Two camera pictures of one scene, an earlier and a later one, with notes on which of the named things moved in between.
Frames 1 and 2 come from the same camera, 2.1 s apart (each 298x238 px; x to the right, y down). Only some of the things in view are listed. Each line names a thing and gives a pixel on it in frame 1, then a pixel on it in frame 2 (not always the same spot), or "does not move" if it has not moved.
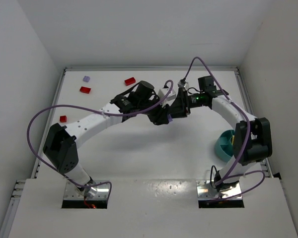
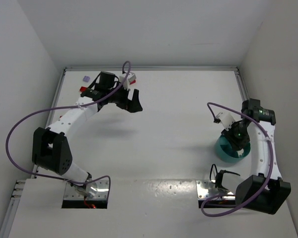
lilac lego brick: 86,79 does not move
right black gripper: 183,103 to 238,143
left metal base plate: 72,191 does not move
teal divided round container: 224,148 does not move
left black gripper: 153,113 to 126,99
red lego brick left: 85,89 does not move
